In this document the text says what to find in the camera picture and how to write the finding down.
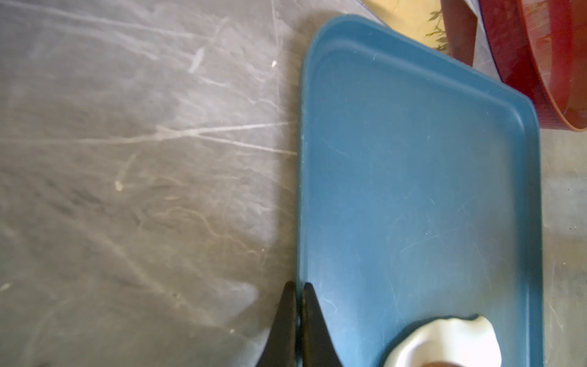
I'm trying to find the teal plastic tray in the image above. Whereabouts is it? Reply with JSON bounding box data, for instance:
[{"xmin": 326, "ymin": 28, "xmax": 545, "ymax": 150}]
[{"xmin": 297, "ymin": 15, "xmax": 544, "ymax": 366}]

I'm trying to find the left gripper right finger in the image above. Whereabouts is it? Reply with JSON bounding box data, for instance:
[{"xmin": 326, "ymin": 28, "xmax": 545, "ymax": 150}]
[{"xmin": 301, "ymin": 283, "xmax": 342, "ymax": 367}]

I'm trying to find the wooden rolling pin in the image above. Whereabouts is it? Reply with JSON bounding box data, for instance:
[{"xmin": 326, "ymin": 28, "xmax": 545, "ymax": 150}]
[{"xmin": 422, "ymin": 361, "xmax": 462, "ymax": 367}]

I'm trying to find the red round tray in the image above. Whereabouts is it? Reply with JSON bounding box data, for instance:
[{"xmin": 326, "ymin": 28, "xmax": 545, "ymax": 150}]
[{"xmin": 479, "ymin": 0, "xmax": 586, "ymax": 132}]

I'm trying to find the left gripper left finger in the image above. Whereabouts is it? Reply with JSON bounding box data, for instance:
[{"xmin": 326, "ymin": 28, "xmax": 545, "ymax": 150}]
[{"xmin": 256, "ymin": 281, "xmax": 298, "ymax": 367}]

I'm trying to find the white dough lump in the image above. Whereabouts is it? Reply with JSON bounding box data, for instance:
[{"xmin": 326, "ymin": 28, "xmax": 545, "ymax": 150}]
[{"xmin": 384, "ymin": 316, "xmax": 502, "ymax": 366}]

